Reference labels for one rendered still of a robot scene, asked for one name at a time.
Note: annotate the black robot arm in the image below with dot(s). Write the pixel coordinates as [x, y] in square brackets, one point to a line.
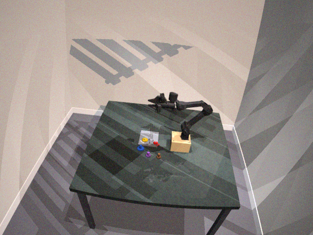
[181, 105]

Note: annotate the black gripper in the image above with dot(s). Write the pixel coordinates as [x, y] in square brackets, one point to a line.
[157, 104]

